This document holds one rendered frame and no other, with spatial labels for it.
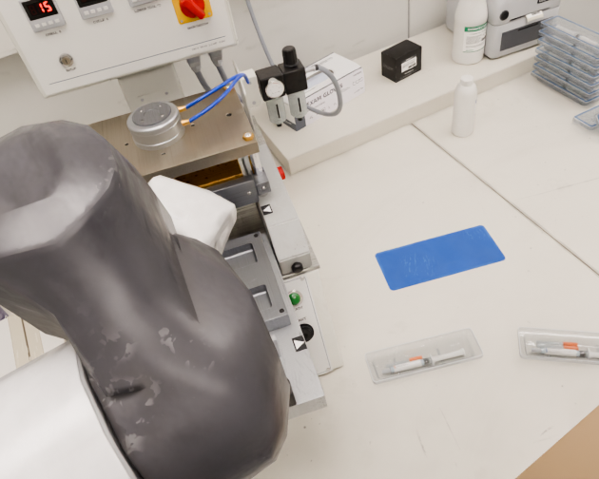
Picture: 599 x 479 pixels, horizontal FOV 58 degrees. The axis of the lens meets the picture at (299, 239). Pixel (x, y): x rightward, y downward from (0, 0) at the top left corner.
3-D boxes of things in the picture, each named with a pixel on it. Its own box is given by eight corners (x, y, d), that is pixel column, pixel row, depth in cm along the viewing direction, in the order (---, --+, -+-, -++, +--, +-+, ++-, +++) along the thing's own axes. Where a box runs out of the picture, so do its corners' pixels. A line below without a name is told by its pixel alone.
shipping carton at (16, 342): (12, 351, 104) (-14, 324, 97) (77, 321, 106) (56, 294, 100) (22, 432, 91) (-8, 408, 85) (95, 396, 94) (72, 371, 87)
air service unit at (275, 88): (249, 127, 104) (231, 57, 94) (320, 107, 106) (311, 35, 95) (255, 143, 101) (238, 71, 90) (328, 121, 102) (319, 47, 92)
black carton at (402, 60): (381, 75, 144) (380, 51, 139) (406, 62, 147) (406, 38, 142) (396, 83, 140) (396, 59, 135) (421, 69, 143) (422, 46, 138)
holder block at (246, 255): (136, 281, 81) (129, 270, 79) (262, 241, 83) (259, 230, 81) (145, 373, 70) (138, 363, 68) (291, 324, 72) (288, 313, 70)
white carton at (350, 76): (268, 113, 139) (262, 88, 134) (336, 76, 147) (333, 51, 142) (297, 132, 132) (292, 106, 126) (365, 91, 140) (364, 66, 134)
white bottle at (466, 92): (462, 140, 128) (467, 86, 117) (447, 131, 131) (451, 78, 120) (477, 131, 129) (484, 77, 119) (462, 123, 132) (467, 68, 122)
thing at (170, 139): (95, 151, 98) (63, 88, 89) (258, 105, 101) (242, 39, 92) (99, 240, 81) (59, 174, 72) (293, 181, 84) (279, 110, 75)
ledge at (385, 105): (243, 118, 148) (241, 104, 144) (492, 19, 165) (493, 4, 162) (291, 175, 128) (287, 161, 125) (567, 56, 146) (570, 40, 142)
